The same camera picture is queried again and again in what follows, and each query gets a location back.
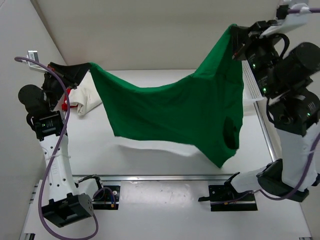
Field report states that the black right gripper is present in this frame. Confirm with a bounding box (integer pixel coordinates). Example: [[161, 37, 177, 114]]
[[225, 19, 276, 94]]

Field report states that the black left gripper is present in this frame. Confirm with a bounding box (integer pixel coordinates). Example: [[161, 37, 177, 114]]
[[42, 62, 91, 111]]

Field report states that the white t shirt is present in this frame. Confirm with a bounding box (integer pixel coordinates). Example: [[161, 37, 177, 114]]
[[68, 71, 102, 117]]

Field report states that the red t shirt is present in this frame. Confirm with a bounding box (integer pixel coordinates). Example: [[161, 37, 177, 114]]
[[61, 96, 78, 112]]

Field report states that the green garment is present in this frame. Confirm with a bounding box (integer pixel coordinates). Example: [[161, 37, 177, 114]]
[[90, 27, 244, 168]]

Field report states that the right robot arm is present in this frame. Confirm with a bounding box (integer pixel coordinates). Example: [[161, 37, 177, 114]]
[[224, 20, 320, 203]]

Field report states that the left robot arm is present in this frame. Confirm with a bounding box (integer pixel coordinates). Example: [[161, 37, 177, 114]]
[[18, 62, 105, 228]]

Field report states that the white plastic mesh basket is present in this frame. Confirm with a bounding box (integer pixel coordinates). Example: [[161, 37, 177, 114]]
[[241, 60, 264, 116]]

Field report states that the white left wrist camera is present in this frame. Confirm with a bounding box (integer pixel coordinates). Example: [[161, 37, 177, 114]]
[[27, 50, 41, 69]]

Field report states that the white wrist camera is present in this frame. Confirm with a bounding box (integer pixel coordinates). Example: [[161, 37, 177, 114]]
[[27, 50, 41, 69], [259, 0, 311, 39]]

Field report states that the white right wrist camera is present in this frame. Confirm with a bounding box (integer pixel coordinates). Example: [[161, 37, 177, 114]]
[[259, 0, 311, 39]]

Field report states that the aluminium rail front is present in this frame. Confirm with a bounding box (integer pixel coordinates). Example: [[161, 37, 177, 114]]
[[98, 174, 233, 182]]

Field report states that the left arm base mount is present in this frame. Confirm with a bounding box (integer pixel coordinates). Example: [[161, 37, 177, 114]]
[[77, 174, 122, 210]]

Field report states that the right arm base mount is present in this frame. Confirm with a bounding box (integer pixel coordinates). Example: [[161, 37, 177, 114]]
[[198, 172, 258, 212]]

